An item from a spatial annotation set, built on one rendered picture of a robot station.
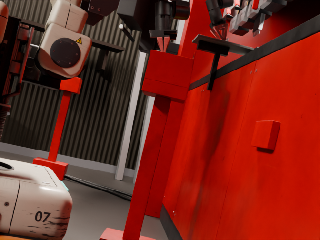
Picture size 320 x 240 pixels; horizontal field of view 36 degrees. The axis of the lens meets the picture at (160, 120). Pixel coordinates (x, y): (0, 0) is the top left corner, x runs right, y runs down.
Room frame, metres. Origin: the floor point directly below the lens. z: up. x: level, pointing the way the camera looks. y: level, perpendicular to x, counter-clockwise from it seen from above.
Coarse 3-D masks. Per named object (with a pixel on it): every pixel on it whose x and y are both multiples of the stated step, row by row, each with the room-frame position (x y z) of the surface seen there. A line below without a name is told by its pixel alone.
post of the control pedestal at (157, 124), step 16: (160, 96) 1.82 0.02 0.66; (160, 112) 1.82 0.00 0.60; (160, 128) 1.82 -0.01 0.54; (144, 144) 1.82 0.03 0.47; (160, 144) 1.82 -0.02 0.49; (144, 160) 1.82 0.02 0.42; (144, 176) 1.82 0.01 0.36; (144, 192) 1.82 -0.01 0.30; (144, 208) 1.82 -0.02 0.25; (128, 224) 1.82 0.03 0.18
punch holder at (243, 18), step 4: (244, 0) 2.58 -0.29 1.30; (248, 0) 2.48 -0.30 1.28; (244, 4) 2.55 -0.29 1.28; (248, 4) 2.47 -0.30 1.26; (244, 8) 2.52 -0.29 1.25; (248, 8) 2.47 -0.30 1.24; (240, 12) 2.59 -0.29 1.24; (244, 12) 2.49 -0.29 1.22; (240, 16) 2.57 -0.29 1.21; (244, 16) 2.47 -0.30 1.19; (240, 20) 2.54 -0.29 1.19; (244, 20) 2.49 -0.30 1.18; (248, 20) 2.48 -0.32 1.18; (252, 20) 2.48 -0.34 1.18; (240, 24) 2.57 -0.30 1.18; (244, 24) 2.55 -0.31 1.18; (248, 24) 2.54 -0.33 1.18; (252, 24) 2.52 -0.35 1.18; (248, 28) 2.61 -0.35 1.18; (252, 28) 2.59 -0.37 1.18
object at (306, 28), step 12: (300, 24) 1.24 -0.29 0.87; (312, 24) 1.15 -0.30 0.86; (288, 36) 1.32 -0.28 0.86; (300, 36) 1.22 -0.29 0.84; (264, 48) 1.53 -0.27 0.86; (276, 48) 1.40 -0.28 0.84; (240, 60) 1.83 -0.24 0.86; (252, 60) 1.65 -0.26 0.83; (216, 72) 2.28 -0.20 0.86; (228, 72) 2.01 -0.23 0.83; (192, 84) 3.02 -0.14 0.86
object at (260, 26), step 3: (261, 15) 2.28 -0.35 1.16; (264, 15) 2.28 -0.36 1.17; (258, 18) 2.32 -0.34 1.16; (261, 18) 2.28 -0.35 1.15; (264, 18) 2.28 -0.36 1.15; (255, 21) 2.36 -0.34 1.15; (258, 21) 2.30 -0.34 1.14; (261, 21) 2.28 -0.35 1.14; (255, 24) 2.35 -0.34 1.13; (258, 24) 2.29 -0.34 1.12; (261, 24) 2.28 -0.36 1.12; (255, 27) 2.33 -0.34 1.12; (258, 27) 2.28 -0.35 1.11; (261, 27) 2.28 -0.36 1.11; (255, 30) 2.33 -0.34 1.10; (258, 30) 2.30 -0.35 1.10; (255, 33) 2.34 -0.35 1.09; (258, 33) 2.29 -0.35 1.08
